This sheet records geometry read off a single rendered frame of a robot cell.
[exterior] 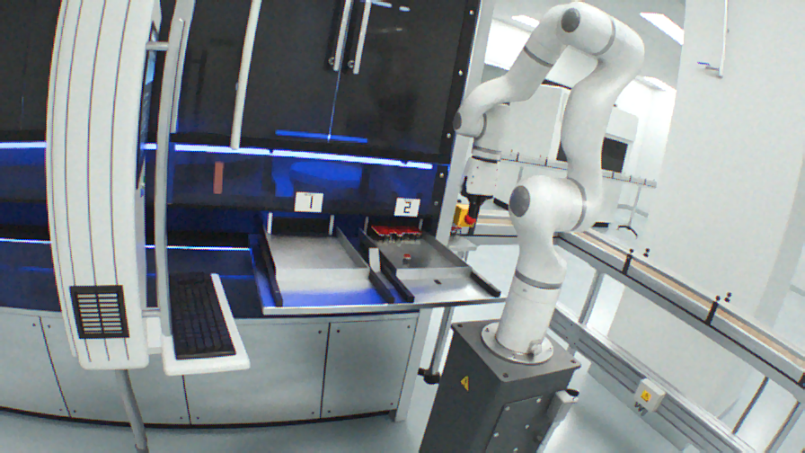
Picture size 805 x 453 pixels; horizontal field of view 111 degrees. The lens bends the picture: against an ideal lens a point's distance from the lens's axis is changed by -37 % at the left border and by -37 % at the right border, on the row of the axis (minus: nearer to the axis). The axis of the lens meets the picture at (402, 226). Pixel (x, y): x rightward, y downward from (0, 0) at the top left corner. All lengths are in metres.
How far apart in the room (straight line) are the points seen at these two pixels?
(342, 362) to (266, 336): 0.33
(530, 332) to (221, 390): 1.14
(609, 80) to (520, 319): 0.56
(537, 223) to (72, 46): 0.92
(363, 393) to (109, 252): 1.29
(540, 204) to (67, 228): 0.90
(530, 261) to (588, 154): 0.26
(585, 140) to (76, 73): 0.95
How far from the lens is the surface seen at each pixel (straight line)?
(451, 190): 1.53
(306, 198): 1.35
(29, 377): 1.87
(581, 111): 0.91
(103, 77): 0.76
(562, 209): 0.91
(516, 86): 1.10
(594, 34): 0.87
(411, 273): 1.25
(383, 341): 1.69
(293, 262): 1.25
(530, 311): 0.99
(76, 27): 0.78
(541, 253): 0.94
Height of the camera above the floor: 1.39
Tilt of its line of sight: 17 degrees down
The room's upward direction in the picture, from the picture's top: 10 degrees clockwise
